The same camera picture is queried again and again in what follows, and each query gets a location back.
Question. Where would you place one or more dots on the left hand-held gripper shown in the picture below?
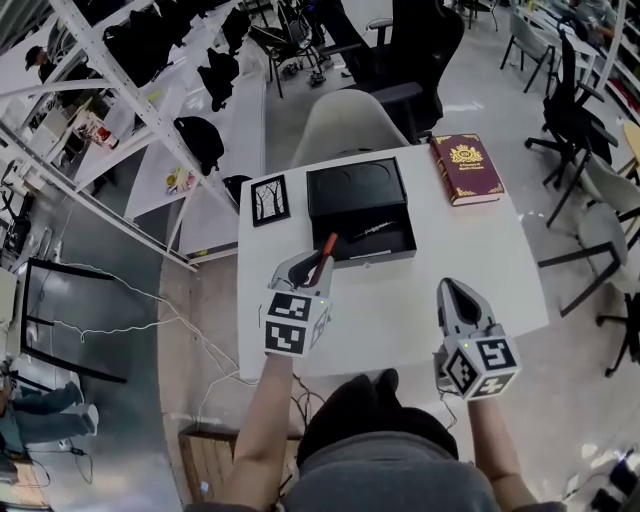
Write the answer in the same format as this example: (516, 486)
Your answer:
(285, 325)

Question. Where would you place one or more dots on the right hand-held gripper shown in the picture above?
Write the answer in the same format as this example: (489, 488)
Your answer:
(480, 365)

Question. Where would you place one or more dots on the red pen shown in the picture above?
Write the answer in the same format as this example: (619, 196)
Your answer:
(327, 245)

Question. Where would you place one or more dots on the black pen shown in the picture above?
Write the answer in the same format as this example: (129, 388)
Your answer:
(375, 230)

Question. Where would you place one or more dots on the black box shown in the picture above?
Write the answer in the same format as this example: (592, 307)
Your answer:
(355, 187)

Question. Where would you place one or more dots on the person's right forearm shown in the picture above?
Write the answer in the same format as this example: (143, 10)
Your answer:
(500, 450)

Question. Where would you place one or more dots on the person's left forearm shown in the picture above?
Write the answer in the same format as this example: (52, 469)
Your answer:
(260, 425)

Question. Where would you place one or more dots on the black mesh office chair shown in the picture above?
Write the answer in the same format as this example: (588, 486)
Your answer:
(570, 110)

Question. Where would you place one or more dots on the black high-back office chair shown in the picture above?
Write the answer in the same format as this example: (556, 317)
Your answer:
(420, 45)

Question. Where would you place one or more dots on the dark red hardcover book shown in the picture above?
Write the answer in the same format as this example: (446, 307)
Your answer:
(467, 170)

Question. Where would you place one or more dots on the person's black trousers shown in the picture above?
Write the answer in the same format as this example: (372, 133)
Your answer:
(370, 420)

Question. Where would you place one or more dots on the beige shell chair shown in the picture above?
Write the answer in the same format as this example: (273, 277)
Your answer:
(345, 125)

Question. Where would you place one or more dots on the grey chair with black legs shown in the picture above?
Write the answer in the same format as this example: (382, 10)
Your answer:
(602, 235)

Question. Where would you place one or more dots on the colourful flat packet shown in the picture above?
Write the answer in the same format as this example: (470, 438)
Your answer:
(179, 181)

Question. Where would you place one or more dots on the row of black bags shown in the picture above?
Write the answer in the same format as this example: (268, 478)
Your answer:
(200, 140)

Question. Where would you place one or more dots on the person's grey shirt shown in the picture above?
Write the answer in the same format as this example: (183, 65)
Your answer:
(390, 475)

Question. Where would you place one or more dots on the wooden pallet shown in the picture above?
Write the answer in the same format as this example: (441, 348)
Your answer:
(210, 460)

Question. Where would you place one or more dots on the round wooden table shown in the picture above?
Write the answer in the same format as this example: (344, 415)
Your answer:
(632, 145)

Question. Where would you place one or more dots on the red and white package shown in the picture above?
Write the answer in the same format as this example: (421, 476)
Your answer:
(106, 136)

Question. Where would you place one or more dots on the white metal shelving rack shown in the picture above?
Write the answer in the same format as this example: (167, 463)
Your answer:
(125, 75)

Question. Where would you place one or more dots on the grey chair with thin legs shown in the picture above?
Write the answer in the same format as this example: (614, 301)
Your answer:
(525, 35)

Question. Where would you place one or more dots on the black picture frame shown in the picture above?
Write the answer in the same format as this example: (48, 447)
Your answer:
(270, 200)

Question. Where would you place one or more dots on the black metal frame stand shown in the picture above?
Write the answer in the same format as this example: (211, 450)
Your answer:
(27, 300)

